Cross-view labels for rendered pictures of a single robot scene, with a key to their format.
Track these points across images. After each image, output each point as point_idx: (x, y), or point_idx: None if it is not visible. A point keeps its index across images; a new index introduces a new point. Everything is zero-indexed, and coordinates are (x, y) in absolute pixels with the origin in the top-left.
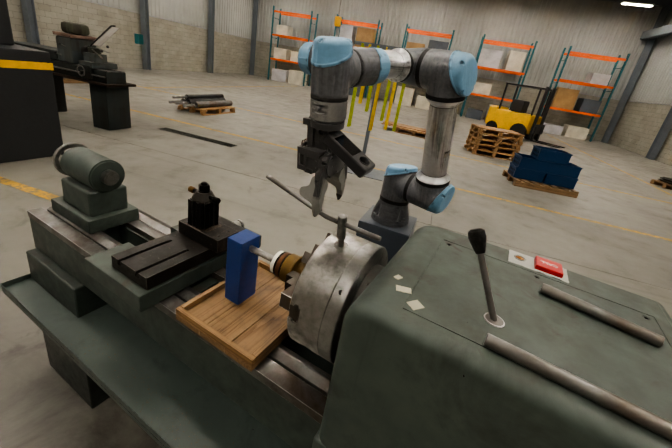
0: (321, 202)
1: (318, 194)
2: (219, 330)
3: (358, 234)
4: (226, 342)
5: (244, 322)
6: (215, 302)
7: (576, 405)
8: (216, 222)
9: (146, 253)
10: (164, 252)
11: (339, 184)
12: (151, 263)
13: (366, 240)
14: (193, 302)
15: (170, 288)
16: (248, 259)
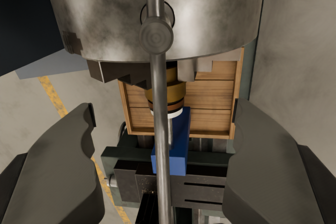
0: (255, 120)
1: (318, 158)
2: (225, 97)
3: (1, 71)
4: (239, 81)
5: (203, 87)
6: (201, 122)
7: None
8: (145, 196)
9: (214, 199)
10: (202, 192)
11: (83, 148)
12: (221, 188)
13: None
14: (218, 134)
15: (216, 158)
16: (174, 137)
